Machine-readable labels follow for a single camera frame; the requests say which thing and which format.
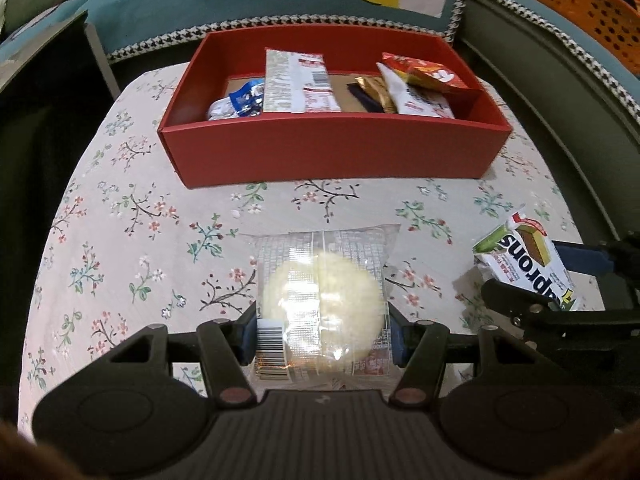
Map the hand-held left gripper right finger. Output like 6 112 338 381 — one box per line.
388 306 597 408

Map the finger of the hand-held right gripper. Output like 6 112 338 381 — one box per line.
480 277 557 330
551 242 614 274

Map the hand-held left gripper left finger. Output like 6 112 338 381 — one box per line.
50 304 261 408

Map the white green wafer packet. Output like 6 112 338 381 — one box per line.
472 212 581 313

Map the round white bun packet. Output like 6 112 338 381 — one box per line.
240 223 402 391

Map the red cardboard box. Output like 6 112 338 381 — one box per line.
157 28 512 188

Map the white red label packet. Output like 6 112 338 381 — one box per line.
376 62 456 120

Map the red snack bag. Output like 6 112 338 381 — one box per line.
381 51 478 92

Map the blue snack packet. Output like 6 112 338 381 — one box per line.
207 79 266 121

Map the dark blue foil packet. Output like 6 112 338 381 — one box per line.
346 82 381 111

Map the gold foil packet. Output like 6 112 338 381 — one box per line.
354 75 393 111

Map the white noodle snack packet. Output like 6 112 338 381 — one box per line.
262 47 343 113

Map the floral tablecloth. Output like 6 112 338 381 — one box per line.
17 62 608 411

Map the green sofa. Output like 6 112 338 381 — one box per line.
0 0 640 271

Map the orange plastic basket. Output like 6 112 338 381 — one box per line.
531 0 640 76

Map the teal cartoon print cushion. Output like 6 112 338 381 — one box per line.
87 0 468 63

